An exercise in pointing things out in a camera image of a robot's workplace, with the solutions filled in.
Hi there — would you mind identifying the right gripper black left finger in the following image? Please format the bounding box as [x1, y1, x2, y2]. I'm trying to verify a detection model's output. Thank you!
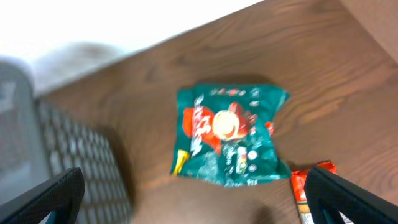
[1, 167, 85, 224]

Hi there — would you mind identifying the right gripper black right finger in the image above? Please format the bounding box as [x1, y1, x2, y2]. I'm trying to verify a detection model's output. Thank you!
[304, 166, 397, 224]

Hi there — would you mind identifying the green Nescafe 3in1 bag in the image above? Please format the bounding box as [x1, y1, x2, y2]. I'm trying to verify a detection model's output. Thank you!
[170, 83, 292, 187]

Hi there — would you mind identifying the red and yellow snack pack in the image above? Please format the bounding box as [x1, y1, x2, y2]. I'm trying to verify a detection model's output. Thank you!
[290, 161, 353, 224]

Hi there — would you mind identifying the grey plastic lattice basket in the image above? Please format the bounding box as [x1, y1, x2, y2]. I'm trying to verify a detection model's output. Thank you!
[1, 62, 132, 223]

